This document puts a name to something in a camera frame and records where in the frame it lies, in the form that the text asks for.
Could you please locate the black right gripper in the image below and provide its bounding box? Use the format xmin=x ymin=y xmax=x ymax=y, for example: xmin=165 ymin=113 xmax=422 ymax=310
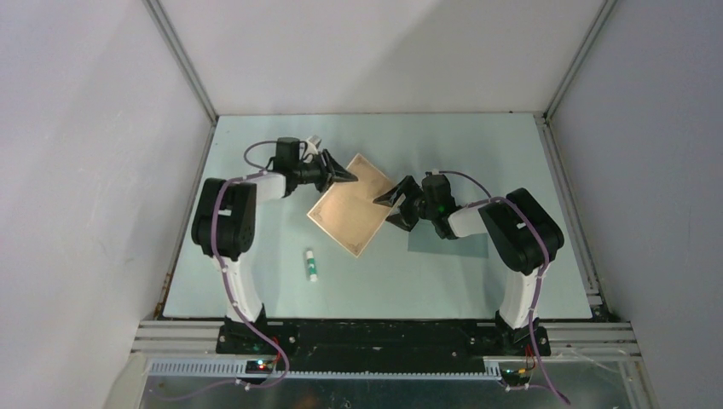
xmin=374 ymin=176 xmax=438 ymax=233

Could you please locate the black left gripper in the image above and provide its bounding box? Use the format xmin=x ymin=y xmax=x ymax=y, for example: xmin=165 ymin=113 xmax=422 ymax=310
xmin=292 ymin=150 xmax=357 ymax=197

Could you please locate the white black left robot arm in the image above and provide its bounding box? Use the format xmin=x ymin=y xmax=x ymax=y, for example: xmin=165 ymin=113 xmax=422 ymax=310
xmin=191 ymin=137 xmax=359 ymax=355

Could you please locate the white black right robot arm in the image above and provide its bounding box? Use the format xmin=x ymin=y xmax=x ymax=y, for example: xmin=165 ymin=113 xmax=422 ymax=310
xmin=373 ymin=171 xmax=564 ymax=356

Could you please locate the green white glue stick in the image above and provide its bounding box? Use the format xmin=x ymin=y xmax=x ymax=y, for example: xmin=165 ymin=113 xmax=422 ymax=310
xmin=304 ymin=250 xmax=318 ymax=282

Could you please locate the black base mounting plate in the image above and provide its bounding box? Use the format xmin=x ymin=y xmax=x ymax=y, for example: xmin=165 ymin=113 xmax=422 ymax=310
xmin=216 ymin=316 xmax=551 ymax=374

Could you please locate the right controller board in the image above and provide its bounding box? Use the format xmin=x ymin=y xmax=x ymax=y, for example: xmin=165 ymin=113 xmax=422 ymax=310
xmin=500 ymin=368 xmax=535 ymax=389

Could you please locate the controller board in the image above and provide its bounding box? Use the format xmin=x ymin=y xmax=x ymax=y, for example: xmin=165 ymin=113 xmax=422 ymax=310
xmin=245 ymin=360 xmax=275 ymax=375
xmin=500 ymin=368 xmax=535 ymax=389

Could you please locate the left controller board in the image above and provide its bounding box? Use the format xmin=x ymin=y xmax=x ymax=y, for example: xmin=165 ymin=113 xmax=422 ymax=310
xmin=245 ymin=360 xmax=275 ymax=375

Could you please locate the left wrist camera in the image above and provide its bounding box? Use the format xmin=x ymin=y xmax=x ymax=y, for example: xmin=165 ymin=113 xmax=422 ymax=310
xmin=305 ymin=135 xmax=321 ymax=151

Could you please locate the aluminium frame rail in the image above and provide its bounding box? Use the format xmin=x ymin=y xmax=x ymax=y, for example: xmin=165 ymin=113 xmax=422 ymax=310
xmin=131 ymin=320 xmax=640 ymax=357

